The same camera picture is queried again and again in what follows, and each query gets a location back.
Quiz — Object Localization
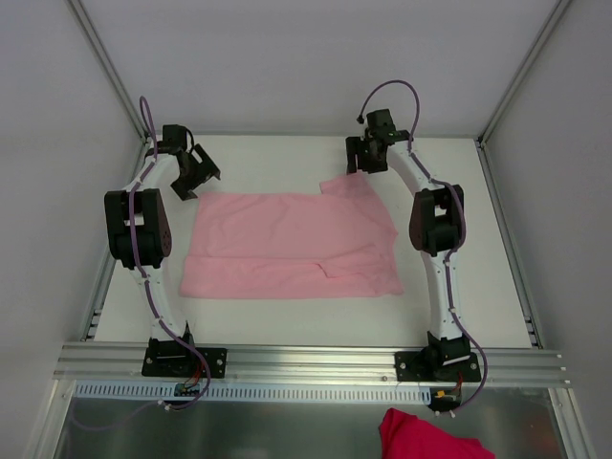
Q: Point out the pink t shirt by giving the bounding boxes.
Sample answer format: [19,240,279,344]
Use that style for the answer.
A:
[180,173,404,299]

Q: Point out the aluminium front rail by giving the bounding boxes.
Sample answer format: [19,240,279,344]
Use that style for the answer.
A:
[53,341,571,387]

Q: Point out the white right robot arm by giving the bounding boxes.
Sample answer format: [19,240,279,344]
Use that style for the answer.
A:
[345,109,471,380]

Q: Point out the red t shirt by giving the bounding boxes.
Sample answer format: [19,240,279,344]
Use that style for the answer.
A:
[379,408,495,459]

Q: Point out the aluminium frame post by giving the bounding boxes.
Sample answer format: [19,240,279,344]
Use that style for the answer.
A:
[65,0,148,143]
[476,0,574,145]

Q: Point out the right aluminium frame post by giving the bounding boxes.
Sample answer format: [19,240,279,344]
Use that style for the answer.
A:
[476,0,574,145]

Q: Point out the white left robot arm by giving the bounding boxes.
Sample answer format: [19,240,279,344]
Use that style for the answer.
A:
[104,124,221,376]

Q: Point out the left aluminium frame post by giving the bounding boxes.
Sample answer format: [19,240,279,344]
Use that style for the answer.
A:
[65,0,148,143]

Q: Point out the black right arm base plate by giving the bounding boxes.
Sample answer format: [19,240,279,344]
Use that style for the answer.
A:
[394,351,482,383]

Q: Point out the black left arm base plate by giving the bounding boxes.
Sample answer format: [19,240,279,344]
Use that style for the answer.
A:
[141,341,228,379]

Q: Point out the white slotted cable duct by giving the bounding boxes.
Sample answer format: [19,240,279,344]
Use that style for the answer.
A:
[74,381,431,405]

